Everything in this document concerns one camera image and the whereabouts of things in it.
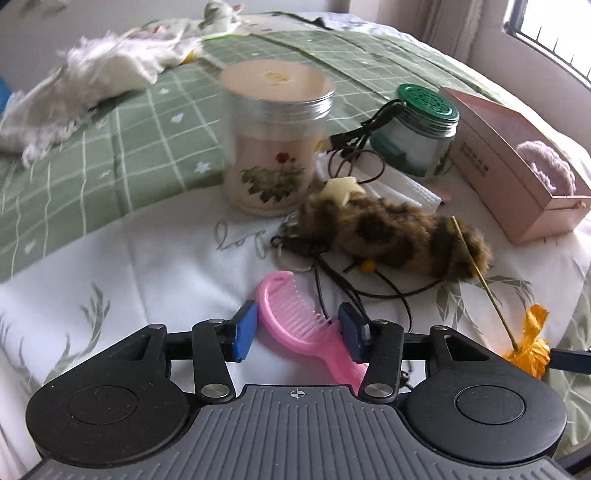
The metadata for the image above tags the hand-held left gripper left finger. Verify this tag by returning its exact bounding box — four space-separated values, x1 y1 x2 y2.
113 300 259 402

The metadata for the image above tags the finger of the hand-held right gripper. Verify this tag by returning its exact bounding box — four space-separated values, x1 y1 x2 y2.
549 349 591 371

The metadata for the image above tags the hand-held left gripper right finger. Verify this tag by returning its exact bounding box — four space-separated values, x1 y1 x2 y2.
338 302 490 403

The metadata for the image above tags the orange paper flower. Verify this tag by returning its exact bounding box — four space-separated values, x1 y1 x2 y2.
450 216 551 380

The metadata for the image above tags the pink plastic comb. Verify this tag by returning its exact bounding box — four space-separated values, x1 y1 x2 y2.
256 271 370 386

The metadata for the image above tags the brown furry tail toy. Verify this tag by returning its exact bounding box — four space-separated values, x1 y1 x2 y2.
283 194 494 283

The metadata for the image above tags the pink cardboard box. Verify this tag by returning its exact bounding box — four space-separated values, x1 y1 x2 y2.
438 86 591 245

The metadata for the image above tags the white floral print jar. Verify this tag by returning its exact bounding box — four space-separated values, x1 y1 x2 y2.
219 60 335 217

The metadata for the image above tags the purple fluffy cloth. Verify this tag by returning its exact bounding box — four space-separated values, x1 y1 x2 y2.
516 141 578 197

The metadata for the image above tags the glass jar with green lid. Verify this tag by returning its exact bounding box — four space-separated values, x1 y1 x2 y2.
370 84 460 180

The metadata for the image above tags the white fluffy cloth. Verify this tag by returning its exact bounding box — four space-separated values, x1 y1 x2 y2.
0 32 204 164

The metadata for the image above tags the pale green plush toy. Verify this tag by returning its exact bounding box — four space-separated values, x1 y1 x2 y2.
203 0 245 35

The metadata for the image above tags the window with bars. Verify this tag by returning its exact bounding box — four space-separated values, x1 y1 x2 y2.
501 0 591 81

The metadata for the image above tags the cord necklace with star pendant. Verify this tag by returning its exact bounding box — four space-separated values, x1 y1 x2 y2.
270 148 444 333

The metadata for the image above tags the black cable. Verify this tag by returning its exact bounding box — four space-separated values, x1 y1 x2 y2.
329 99 407 160

